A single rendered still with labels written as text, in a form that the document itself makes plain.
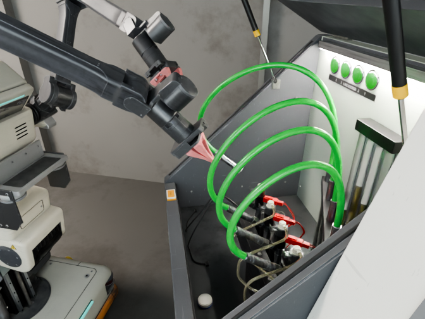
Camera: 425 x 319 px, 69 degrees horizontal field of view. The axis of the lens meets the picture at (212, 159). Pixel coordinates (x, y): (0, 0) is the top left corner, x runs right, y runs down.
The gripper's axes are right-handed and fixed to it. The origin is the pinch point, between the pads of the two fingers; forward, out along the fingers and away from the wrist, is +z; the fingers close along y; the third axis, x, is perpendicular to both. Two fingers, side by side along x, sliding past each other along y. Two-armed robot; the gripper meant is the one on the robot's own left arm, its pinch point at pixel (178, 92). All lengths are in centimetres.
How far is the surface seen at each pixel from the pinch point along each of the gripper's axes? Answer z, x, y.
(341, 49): 17.6, -40.5, 15.4
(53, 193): -43, 202, 102
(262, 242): 44.5, -3.3, -17.1
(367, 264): 49, -25, -36
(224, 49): -44, 14, 138
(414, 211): 44, -35, -38
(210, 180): 26.0, -2.6, -19.3
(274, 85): 12.8, -18.7, 25.9
